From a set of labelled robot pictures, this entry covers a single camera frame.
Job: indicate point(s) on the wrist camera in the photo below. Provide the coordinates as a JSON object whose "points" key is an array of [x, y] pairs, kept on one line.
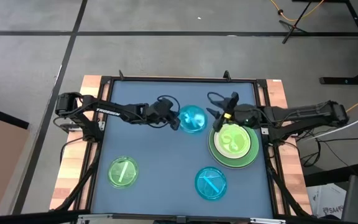
{"points": [[164, 103], [232, 100]]}

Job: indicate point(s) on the silver metal bracket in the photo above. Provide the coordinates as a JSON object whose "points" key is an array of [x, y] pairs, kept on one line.
{"points": [[264, 130], [101, 125]]}

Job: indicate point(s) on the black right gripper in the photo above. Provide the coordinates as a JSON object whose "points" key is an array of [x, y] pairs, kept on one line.
{"points": [[244, 115]]}

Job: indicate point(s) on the black table frame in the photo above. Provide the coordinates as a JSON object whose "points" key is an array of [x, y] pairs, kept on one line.
{"points": [[182, 78]]}

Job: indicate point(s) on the silver aluminium rail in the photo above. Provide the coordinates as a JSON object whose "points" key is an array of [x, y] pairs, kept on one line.
{"points": [[98, 216]]}

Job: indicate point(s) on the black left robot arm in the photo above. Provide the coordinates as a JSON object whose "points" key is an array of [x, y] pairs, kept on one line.
{"points": [[110, 112]]}

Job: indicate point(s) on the large opaque green plate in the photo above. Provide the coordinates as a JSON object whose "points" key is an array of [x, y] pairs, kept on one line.
{"points": [[253, 149]]}

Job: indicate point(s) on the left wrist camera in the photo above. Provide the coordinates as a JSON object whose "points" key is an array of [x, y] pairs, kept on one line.
{"points": [[164, 103]]}

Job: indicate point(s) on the black tripod stand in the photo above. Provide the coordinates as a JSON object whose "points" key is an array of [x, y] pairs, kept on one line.
{"points": [[294, 26]]}

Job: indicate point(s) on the black desk frame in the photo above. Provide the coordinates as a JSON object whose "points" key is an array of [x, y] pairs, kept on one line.
{"points": [[334, 175], [346, 81]]}

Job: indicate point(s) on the small transparent blue plate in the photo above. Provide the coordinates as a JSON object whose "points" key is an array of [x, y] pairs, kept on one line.
{"points": [[210, 183]]}

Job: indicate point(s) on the blue table mat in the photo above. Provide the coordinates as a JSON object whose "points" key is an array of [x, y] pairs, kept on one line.
{"points": [[166, 155]]}

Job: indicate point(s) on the white plastic plate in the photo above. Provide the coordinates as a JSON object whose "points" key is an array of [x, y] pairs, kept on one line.
{"points": [[215, 141]]}

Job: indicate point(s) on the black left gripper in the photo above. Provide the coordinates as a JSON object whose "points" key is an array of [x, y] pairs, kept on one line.
{"points": [[162, 114]]}

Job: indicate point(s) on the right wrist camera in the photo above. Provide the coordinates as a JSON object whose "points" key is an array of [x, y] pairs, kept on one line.
{"points": [[232, 100]]}

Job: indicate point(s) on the white box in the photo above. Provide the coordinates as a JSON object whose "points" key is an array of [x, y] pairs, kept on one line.
{"points": [[325, 200]]}

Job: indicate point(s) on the blue transparent bowl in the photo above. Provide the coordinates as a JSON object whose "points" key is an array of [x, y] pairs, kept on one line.
{"points": [[194, 119]]}

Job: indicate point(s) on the small transparent green plate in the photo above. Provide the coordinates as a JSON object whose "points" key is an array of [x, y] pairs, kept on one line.
{"points": [[123, 172], [233, 140]]}

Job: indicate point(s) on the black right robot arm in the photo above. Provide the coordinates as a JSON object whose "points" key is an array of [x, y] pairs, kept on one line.
{"points": [[306, 115]]}

